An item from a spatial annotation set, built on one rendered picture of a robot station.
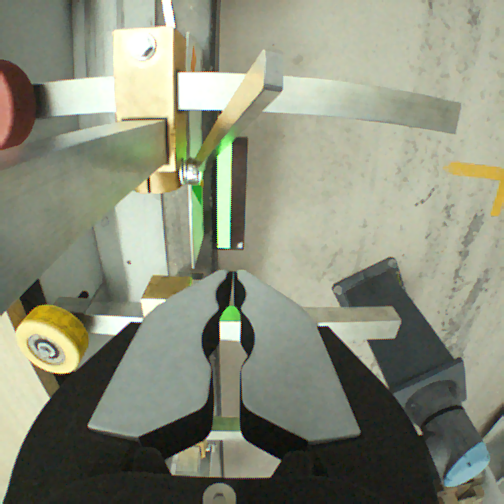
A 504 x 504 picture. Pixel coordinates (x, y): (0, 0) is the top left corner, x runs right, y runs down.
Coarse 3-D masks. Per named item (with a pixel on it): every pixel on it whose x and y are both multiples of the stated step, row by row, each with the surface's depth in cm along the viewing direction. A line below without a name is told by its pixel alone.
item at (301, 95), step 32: (64, 96) 22; (96, 96) 22; (192, 96) 23; (224, 96) 23; (288, 96) 23; (320, 96) 23; (352, 96) 23; (384, 96) 23; (416, 96) 23; (448, 128) 24
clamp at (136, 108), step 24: (120, 48) 20; (168, 48) 20; (120, 72) 21; (144, 72) 21; (168, 72) 21; (120, 96) 21; (144, 96) 22; (168, 96) 22; (120, 120) 22; (168, 120) 22; (168, 144) 23; (168, 168) 24; (144, 192) 25
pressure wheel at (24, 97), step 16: (0, 64) 17; (0, 80) 17; (16, 80) 18; (0, 96) 17; (16, 96) 18; (32, 96) 20; (0, 112) 18; (16, 112) 19; (32, 112) 21; (0, 128) 18; (16, 128) 19; (0, 144) 19; (16, 144) 21
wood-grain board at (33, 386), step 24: (24, 312) 31; (0, 336) 29; (0, 360) 31; (24, 360) 31; (0, 384) 33; (24, 384) 33; (48, 384) 34; (0, 408) 36; (24, 408) 36; (0, 432) 40; (24, 432) 39; (0, 456) 45; (0, 480) 53
